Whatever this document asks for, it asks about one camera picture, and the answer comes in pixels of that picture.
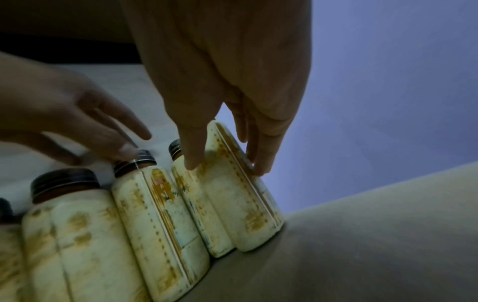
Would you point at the person's right hand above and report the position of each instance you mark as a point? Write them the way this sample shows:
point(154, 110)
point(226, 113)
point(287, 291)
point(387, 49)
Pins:
point(224, 53)

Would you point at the person's left hand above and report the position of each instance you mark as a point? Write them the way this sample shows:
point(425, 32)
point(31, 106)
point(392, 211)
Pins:
point(48, 103)

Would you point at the cream labelled bottle dark cap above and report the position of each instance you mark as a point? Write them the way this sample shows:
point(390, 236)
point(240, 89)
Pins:
point(239, 203)
point(78, 244)
point(198, 206)
point(9, 259)
point(157, 224)

